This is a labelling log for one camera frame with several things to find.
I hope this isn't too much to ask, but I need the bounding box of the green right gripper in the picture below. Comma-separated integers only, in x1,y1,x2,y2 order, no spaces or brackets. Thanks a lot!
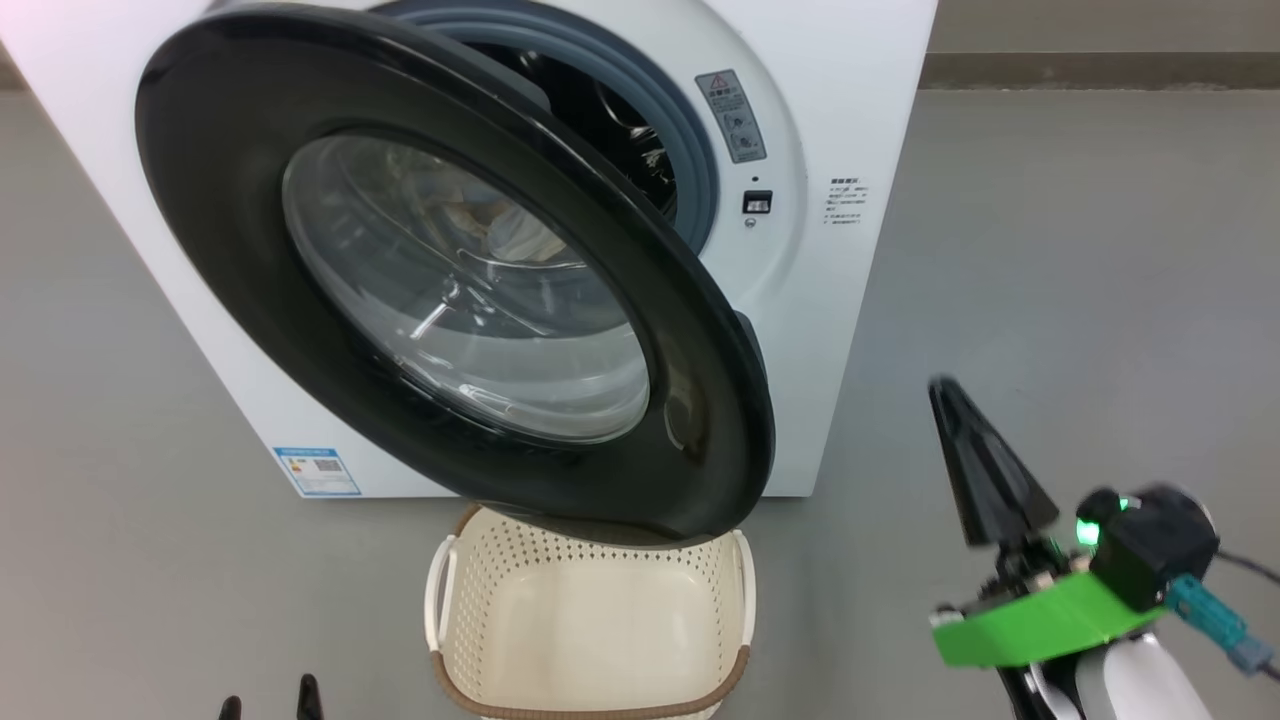
928,377,1167,720

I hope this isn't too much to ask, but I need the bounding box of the black round washer door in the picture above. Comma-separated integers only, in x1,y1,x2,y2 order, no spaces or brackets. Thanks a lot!
135,3,777,547

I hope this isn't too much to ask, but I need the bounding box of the beige garment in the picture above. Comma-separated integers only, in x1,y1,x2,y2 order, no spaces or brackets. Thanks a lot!
438,193,503,239

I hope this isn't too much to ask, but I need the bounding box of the white washing machine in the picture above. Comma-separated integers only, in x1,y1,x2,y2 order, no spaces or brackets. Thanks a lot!
0,0,939,500

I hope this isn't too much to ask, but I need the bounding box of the blue energy label sticker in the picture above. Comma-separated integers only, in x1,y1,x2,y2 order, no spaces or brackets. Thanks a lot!
272,446,363,499

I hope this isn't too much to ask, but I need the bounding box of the cream perforated laundry basket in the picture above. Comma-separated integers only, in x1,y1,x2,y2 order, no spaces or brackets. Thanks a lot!
424,503,758,720

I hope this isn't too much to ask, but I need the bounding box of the grey warning sticker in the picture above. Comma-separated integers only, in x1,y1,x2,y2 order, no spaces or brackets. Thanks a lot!
694,69,769,165

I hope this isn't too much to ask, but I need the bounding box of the teal cable connector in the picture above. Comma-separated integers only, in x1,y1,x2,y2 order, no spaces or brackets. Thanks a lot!
1164,574,1277,674

